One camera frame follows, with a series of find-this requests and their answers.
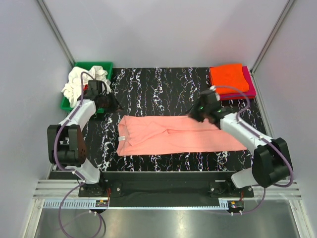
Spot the salmon pink t-shirt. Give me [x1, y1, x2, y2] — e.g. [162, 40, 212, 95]
[116, 116, 246, 156]

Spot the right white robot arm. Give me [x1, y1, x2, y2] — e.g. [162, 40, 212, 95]
[188, 87, 294, 197]

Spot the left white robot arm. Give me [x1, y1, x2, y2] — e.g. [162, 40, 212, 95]
[47, 80, 123, 196]

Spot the red crumpled t-shirt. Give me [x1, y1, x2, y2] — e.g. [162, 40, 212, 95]
[83, 84, 89, 92]

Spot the white crumpled t-shirt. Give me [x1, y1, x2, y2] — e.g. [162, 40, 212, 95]
[61, 65, 111, 108]

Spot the black marbled table mat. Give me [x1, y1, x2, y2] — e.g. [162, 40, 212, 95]
[84, 67, 252, 172]

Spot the green plastic bin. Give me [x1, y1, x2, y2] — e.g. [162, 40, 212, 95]
[60, 61, 113, 112]

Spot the orange folded t-shirt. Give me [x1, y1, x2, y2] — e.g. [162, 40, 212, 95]
[210, 63, 249, 96]

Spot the magenta folded t-shirt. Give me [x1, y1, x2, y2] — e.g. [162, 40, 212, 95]
[220, 66, 257, 101]

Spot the left aluminium frame post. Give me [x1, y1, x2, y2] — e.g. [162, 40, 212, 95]
[35, 0, 76, 66]

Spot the aluminium frame post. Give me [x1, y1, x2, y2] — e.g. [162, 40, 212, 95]
[250, 0, 297, 75]
[35, 0, 76, 66]

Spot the white slotted cable duct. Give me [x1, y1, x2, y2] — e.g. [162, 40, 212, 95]
[44, 199, 228, 210]

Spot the right aluminium frame post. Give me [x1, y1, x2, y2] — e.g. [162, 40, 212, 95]
[250, 0, 297, 75]

